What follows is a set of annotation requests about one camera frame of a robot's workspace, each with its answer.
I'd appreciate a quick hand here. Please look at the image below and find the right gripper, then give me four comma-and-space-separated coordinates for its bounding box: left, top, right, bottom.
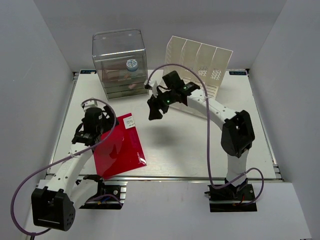
147, 88, 176, 121

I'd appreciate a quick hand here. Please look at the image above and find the purple cable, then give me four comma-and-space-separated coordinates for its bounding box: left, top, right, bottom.
11, 98, 125, 236
147, 63, 264, 206

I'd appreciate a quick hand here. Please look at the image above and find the white file organizer rack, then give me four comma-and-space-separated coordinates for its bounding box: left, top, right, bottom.
163, 35, 233, 100

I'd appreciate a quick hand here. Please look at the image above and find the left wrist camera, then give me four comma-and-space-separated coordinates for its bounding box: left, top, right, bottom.
81, 98, 98, 112

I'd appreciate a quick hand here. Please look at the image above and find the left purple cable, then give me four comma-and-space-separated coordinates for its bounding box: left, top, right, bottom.
11, 98, 125, 236

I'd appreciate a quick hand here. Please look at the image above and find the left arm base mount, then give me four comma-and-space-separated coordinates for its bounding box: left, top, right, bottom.
80, 181, 127, 210

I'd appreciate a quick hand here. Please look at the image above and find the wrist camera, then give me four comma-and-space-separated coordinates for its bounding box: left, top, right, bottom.
144, 79, 158, 98
81, 98, 98, 112

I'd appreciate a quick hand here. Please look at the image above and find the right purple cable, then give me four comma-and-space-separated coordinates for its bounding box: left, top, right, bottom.
147, 63, 264, 206

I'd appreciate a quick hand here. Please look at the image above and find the clear plastic drawer cabinet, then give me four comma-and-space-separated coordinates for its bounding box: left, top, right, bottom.
92, 28, 148, 100

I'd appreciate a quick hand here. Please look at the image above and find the red plastic folder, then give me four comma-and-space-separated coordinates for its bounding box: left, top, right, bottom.
93, 113, 147, 180

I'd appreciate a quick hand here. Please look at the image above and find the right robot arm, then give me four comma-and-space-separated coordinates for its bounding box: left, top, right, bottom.
144, 71, 255, 200

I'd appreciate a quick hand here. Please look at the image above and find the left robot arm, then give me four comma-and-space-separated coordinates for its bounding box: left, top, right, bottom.
31, 104, 117, 232

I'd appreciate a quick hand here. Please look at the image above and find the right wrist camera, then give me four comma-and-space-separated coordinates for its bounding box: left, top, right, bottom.
144, 79, 158, 98

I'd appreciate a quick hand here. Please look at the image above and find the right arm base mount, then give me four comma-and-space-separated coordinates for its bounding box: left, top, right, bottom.
204, 184, 258, 213

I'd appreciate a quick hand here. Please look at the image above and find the pink stapler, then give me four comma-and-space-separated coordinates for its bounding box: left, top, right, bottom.
128, 83, 139, 90

